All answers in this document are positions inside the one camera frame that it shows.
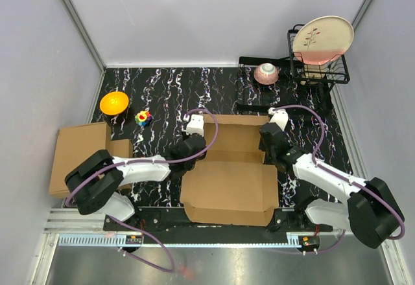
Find orange bowl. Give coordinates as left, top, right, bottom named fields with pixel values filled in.
left=99, top=91, right=129, bottom=116

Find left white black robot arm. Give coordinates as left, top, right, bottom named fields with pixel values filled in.
left=65, top=134, right=206, bottom=231

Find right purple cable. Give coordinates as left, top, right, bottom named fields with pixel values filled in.
left=268, top=104, right=406, bottom=255

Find colourful flower toy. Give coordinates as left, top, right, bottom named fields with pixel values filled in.
left=134, top=111, right=152, bottom=126

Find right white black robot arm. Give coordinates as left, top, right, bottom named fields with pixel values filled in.
left=259, top=122, right=405, bottom=249

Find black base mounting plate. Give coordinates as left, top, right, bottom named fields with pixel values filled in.
left=102, top=206, right=333, bottom=234

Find purple cable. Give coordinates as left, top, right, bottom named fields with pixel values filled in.
left=65, top=109, right=219, bottom=273
left=268, top=104, right=406, bottom=255

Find pink patterned ceramic bowl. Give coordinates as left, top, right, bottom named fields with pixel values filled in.
left=254, top=63, right=279, bottom=86

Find brown cardboard box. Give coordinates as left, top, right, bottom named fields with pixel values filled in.
left=180, top=115, right=279, bottom=227
left=49, top=122, right=133, bottom=199

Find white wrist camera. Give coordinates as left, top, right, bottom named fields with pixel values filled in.
left=268, top=108, right=289, bottom=131
left=182, top=114, right=204, bottom=137

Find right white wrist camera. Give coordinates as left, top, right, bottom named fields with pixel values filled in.
left=268, top=108, right=289, bottom=131

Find beige cup in rack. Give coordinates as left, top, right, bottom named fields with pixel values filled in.
left=300, top=64, right=327, bottom=86

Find black wire dish rack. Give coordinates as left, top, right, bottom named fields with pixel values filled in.
left=234, top=24, right=350, bottom=117

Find beige plate with leaf pattern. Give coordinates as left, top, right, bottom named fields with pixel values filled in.
left=292, top=16, right=354, bottom=65

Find closed brown cardboard box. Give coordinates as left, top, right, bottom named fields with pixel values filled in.
left=49, top=122, right=133, bottom=199

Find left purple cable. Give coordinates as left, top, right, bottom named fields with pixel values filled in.
left=65, top=109, right=219, bottom=273

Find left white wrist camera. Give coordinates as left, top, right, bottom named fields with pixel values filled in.
left=182, top=114, right=204, bottom=137

